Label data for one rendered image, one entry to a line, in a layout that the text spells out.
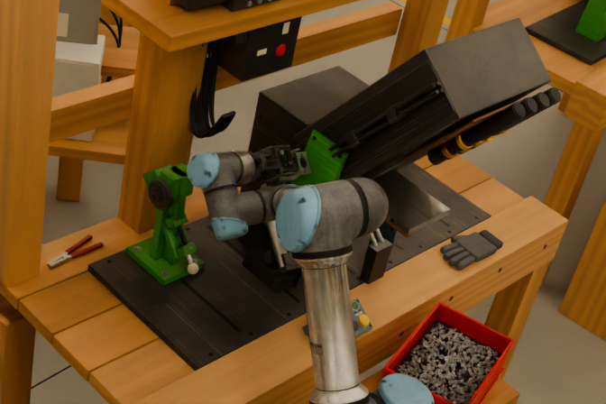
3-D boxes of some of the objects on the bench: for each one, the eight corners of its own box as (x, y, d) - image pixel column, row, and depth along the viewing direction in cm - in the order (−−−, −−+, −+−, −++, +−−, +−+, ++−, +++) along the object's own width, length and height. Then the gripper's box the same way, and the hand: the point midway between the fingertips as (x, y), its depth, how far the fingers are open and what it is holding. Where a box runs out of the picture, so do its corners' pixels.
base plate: (490, 221, 325) (491, 215, 324) (197, 374, 253) (198, 367, 252) (383, 148, 347) (385, 142, 346) (87, 270, 275) (87, 263, 274)
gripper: (265, 184, 253) (325, 179, 269) (254, 138, 254) (315, 135, 270) (238, 194, 258) (298, 188, 274) (228, 148, 259) (289, 145, 276)
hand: (294, 165), depth 273 cm, fingers closed on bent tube, 3 cm apart
